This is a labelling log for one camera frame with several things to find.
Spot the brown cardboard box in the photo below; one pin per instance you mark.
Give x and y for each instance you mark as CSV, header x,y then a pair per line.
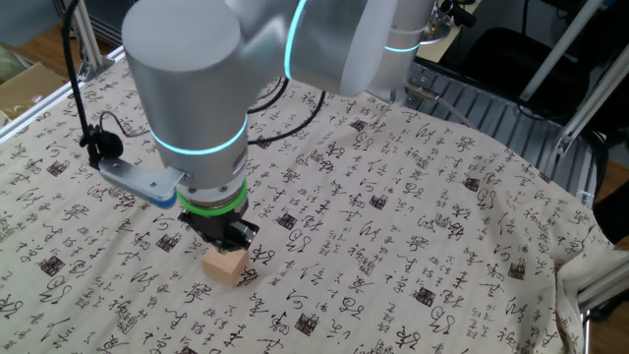
x,y
29,88

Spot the pale green bag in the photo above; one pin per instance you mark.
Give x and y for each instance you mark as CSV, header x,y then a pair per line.
x,y
10,64

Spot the dark metal cabinet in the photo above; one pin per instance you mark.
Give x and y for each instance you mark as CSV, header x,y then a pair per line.
x,y
108,15

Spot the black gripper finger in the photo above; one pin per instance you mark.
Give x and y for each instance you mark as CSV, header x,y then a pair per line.
x,y
189,227
241,236

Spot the small wooden block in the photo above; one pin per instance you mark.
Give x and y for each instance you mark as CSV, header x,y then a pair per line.
x,y
221,268

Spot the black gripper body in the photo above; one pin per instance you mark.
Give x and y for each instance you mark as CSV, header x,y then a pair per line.
x,y
213,223

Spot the aluminium frame post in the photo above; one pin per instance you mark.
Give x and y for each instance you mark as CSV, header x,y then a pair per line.
x,y
91,54
589,103

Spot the beige calligraphy print tablecloth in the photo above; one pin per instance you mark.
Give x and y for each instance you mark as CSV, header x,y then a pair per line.
x,y
393,246

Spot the aluminium table edge rail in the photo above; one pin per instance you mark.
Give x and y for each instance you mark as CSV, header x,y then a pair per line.
x,y
59,96
604,287

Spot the grey diagonal pole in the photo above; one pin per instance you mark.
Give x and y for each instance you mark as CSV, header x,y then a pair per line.
x,y
560,51

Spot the black office chair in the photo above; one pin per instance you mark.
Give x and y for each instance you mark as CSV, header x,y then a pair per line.
x,y
516,69

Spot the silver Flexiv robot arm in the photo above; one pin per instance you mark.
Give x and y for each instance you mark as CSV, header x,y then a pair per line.
x,y
196,98

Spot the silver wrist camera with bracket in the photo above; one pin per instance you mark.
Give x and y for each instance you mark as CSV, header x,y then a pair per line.
x,y
137,182

